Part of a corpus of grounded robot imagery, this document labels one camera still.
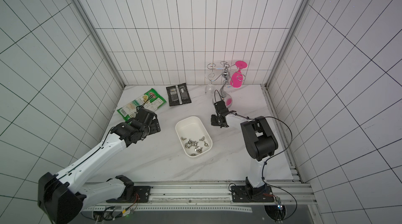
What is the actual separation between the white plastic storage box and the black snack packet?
0.19m

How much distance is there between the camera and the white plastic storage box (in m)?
0.87

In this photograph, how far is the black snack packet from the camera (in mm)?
1118
